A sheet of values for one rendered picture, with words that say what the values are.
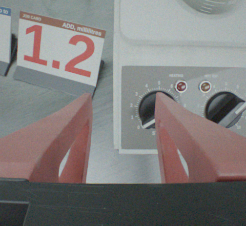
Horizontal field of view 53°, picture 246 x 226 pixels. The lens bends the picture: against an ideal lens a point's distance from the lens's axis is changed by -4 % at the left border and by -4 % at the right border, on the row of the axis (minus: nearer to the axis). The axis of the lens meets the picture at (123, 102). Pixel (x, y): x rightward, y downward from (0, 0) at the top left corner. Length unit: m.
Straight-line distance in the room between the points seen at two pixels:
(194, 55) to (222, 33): 0.03
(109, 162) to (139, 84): 0.09
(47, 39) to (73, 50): 0.03
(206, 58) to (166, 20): 0.05
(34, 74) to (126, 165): 0.13
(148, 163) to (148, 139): 0.04
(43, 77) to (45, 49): 0.03
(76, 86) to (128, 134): 0.08
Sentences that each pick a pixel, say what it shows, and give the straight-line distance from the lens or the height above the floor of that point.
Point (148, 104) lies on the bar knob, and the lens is 0.21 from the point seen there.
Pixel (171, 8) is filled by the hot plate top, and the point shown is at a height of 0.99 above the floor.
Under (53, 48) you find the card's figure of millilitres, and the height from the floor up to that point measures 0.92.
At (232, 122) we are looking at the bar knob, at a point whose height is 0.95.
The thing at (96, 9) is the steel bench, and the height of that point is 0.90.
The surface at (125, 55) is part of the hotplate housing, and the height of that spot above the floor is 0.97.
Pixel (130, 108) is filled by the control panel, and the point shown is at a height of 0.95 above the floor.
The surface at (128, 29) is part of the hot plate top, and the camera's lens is 0.19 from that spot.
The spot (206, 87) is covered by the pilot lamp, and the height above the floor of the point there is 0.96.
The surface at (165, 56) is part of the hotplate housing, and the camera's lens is 0.21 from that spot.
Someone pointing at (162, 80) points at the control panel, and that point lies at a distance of 0.21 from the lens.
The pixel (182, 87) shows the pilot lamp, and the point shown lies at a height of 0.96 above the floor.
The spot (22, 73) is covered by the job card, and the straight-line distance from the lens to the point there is 0.29.
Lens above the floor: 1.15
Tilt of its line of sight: 75 degrees down
